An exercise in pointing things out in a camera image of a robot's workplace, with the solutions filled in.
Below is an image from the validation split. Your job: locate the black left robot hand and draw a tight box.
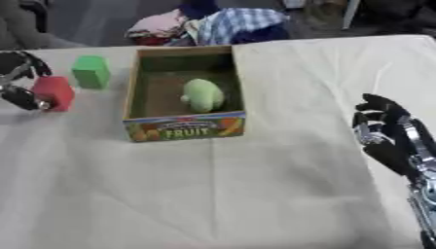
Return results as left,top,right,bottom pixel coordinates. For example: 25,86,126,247
0,51,55,112

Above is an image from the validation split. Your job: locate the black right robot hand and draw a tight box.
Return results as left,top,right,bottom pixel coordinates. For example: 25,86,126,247
350,92,436,183

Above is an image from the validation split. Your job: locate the red block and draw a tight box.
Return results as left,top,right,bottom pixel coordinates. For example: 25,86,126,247
30,75,77,113

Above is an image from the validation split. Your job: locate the tan cardboard box green inside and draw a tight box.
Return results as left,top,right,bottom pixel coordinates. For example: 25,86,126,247
121,45,247,143

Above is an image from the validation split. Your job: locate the green block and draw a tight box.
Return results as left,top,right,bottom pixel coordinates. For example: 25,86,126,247
69,54,113,90

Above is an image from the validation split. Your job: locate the grey chair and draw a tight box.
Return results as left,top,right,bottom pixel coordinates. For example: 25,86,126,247
0,0,91,51

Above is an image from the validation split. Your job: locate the pale green soft toy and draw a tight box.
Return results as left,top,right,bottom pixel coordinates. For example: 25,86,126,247
178,78,227,114

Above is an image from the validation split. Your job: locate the pile of folded cloths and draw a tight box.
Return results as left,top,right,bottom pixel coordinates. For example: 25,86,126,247
124,0,293,47

